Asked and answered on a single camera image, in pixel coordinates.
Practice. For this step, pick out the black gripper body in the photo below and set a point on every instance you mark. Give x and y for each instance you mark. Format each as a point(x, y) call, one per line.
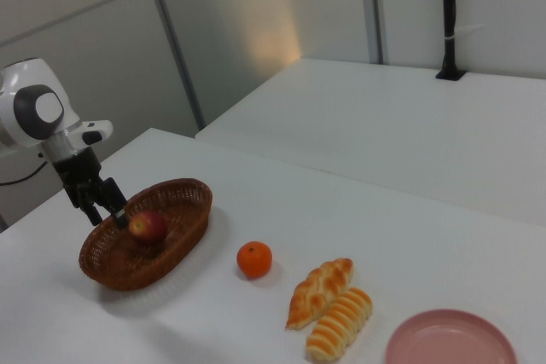
point(79, 172)

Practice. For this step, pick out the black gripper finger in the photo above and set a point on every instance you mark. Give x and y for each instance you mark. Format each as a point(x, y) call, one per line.
point(114, 198)
point(91, 208)

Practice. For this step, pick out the red toy apple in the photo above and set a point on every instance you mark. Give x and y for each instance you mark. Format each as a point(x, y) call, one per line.
point(148, 227)

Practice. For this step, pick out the orange toy tangerine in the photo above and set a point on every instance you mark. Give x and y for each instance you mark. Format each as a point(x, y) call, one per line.
point(254, 260)

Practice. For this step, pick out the braided toy bread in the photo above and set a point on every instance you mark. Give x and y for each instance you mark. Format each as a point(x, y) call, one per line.
point(320, 291)

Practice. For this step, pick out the striped toy bread roll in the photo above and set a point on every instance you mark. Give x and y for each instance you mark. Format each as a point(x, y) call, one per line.
point(341, 323)

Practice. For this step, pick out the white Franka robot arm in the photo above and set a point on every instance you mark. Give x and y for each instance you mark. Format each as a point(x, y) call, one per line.
point(30, 82)

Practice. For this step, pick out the brown woven basket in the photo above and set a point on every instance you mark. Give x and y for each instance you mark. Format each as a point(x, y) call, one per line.
point(128, 266)

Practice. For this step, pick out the pink plate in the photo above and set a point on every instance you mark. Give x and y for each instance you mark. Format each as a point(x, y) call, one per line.
point(452, 342)

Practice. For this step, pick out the white side table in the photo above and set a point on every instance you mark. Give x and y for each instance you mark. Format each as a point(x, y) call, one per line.
point(384, 125)

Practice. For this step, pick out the black clamp-on mount pole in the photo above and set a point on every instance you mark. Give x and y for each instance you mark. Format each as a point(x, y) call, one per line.
point(448, 19)

